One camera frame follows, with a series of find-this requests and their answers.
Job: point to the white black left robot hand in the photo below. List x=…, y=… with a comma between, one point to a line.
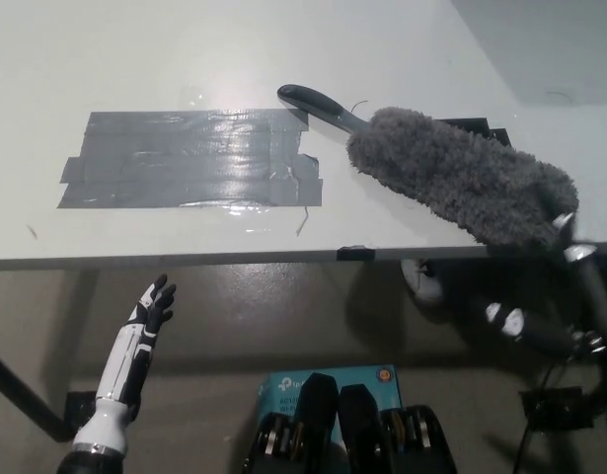
x=135, y=340

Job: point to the black table leg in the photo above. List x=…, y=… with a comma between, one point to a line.
x=22, y=390

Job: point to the grey fluffy duster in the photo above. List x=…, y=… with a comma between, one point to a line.
x=446, y=163

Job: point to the small black edge tape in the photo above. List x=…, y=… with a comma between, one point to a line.
x=355, y=253

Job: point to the white round object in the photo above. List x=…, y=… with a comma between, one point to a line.
x=424, y=291

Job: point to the grey duct tape patch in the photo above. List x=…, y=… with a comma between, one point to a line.
x=184, y=158

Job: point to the teal router box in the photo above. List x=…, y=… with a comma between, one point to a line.
x=283, y=390

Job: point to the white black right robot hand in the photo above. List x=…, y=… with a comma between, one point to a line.
x=591, y=296

